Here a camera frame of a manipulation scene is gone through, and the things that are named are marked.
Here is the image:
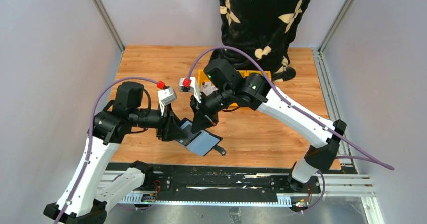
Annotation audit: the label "black card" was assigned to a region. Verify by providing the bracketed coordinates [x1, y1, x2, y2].
[180, 119, 192, 134]

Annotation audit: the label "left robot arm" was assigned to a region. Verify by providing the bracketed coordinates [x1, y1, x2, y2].
[43, 77, 187, 223]

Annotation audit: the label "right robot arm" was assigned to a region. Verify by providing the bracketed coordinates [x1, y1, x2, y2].
[181, 59, 347, 192]

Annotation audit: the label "silver cards in bin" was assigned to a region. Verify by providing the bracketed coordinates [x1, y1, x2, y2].
[200, 82, 217, 96]

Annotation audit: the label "left yellow bin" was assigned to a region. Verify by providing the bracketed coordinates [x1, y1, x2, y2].
[197, 69, 217, 95]

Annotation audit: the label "black floral blanket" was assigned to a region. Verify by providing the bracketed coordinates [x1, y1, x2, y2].
[219, 0, 311, 82]

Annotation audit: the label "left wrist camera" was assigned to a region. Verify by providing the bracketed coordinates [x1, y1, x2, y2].
[156, 81, 178, 116]

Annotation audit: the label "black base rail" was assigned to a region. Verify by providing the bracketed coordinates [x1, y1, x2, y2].
[122, 164, 325, 209]

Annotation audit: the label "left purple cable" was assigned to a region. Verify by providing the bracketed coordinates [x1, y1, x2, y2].
[53, 76, 166, 224]

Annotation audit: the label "purple cable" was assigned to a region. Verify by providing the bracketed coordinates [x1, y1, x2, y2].
[186, 45, 395, 213]
[53, 76, 166, 224]

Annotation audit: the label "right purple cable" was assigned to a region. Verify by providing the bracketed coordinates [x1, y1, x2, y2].
[186, 45, 395, 213]

